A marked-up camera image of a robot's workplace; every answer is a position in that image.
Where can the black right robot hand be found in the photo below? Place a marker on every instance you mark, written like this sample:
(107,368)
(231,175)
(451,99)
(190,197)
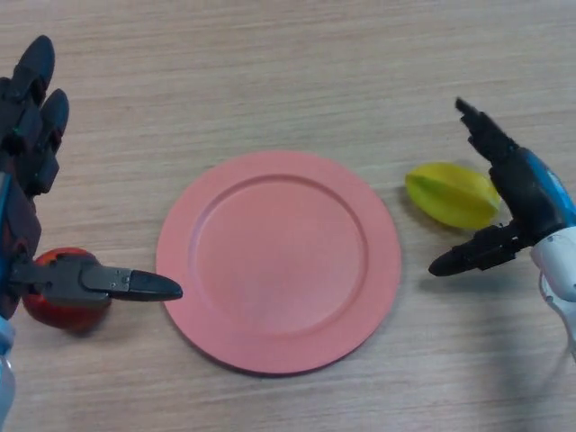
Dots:
(526,193)

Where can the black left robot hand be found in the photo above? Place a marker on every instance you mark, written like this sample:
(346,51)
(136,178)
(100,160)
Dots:
(67,281)

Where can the yellow starfruit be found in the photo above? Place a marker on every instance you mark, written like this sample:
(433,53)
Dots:
(450,198)

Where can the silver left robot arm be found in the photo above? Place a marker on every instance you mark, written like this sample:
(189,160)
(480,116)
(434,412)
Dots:
(5,373)

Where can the pink round plate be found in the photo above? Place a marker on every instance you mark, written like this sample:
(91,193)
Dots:
(279,265)

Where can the red apple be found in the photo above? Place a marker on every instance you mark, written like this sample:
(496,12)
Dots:
(76,317)

